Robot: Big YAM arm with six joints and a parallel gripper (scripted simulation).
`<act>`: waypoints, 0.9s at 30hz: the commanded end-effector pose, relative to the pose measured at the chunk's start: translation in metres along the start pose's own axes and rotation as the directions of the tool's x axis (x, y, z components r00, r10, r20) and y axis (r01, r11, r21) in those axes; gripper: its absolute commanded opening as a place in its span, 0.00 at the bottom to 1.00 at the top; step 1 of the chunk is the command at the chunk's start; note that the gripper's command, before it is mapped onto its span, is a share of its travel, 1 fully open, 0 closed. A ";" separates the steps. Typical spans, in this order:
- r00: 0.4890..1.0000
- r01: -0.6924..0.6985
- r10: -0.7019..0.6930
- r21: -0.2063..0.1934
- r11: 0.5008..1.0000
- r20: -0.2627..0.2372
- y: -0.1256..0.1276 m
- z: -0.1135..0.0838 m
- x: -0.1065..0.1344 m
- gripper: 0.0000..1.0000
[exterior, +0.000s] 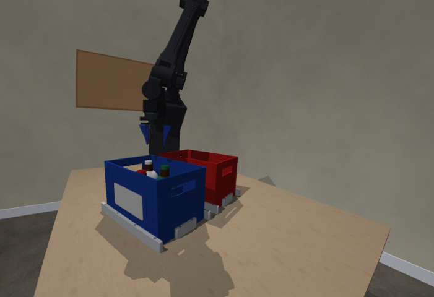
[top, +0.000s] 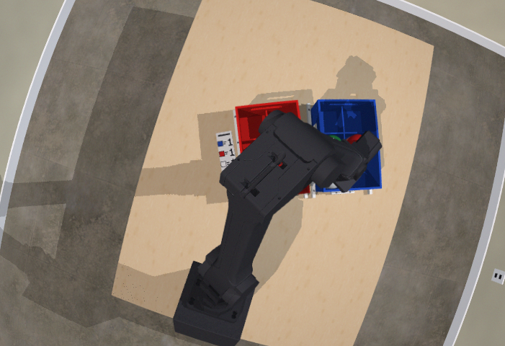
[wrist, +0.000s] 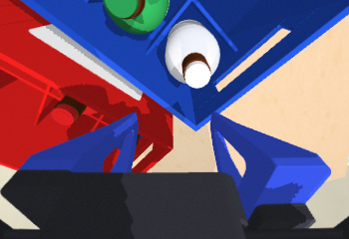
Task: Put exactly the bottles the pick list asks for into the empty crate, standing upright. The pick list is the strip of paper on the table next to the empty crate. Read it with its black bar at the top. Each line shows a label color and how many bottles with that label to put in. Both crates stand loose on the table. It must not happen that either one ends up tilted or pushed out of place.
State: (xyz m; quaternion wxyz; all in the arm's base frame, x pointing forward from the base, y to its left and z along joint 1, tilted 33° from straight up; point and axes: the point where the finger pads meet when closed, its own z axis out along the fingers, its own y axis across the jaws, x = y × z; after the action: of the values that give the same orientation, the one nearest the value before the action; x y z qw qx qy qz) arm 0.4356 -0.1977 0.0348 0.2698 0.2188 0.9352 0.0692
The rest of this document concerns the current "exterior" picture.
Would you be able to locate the blue plastic crate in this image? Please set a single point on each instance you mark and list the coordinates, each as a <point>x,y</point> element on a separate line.
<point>152,203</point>

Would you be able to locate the red crate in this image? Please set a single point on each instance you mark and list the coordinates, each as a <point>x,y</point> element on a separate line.
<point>221,172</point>

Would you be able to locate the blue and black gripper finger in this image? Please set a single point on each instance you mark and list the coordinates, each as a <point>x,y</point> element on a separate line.
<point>165,133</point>
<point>145,133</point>

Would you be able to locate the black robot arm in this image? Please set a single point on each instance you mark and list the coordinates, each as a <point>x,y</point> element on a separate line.
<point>169,68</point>

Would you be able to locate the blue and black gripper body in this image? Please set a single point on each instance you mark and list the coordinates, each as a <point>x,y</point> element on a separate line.
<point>158,121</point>

